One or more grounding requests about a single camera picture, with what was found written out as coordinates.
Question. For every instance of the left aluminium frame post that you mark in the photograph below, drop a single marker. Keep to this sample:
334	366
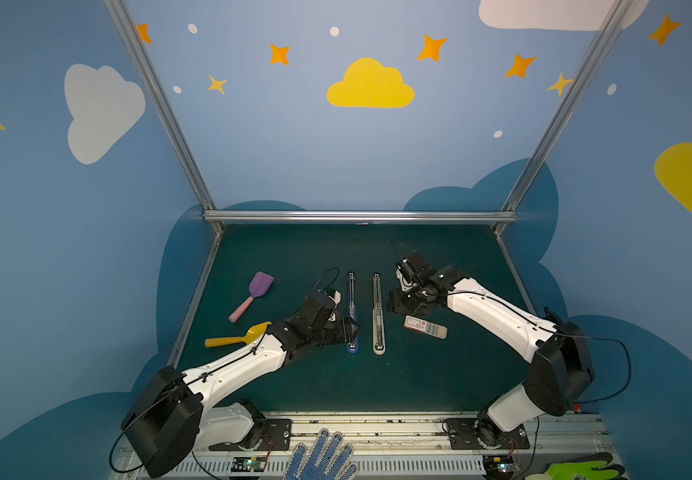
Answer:
136	48

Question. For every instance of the controller board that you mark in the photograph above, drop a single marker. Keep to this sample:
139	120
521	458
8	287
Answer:
499	468
248	465

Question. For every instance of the red white staple box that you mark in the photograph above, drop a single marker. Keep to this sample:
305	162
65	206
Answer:
425	327

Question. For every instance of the right aluminium frame post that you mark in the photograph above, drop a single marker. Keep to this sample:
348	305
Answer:
595	56

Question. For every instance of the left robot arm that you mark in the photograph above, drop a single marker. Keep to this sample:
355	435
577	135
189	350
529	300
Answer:
179	411

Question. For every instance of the aluminium frame post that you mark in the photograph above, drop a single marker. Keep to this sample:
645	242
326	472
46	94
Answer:
595	56
136	48

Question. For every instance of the right controller board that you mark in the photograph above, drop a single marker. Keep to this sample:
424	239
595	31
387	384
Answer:
499	468

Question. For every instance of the beige black stapler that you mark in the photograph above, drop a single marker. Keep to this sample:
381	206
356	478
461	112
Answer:
379	342

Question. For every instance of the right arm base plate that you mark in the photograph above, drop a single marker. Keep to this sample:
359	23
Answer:
474	434

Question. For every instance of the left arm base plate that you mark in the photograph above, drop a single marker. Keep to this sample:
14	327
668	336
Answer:
265	435

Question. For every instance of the blue black stapler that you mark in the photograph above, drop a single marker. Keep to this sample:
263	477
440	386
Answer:
353	346

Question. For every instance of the purple pink spatula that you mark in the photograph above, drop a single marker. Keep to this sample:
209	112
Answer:
258	287

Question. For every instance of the aluminium rear frame bar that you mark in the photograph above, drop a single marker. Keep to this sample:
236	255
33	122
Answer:
359	216

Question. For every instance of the blue dotted work glove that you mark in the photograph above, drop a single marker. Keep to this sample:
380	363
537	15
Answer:
330	458

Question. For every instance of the left controller board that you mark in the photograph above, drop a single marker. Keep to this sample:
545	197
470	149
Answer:
248	465

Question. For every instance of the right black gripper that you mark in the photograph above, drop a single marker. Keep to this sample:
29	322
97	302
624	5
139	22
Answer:
404	298

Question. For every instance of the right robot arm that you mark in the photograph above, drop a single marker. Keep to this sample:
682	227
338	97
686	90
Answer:
560	363

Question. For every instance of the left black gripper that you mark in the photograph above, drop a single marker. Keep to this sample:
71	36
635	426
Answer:
340	328

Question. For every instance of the yellow spatula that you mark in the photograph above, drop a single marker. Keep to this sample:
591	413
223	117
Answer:
252	334

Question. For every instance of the green black work glove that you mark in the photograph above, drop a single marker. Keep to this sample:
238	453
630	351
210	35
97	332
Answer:
598	466

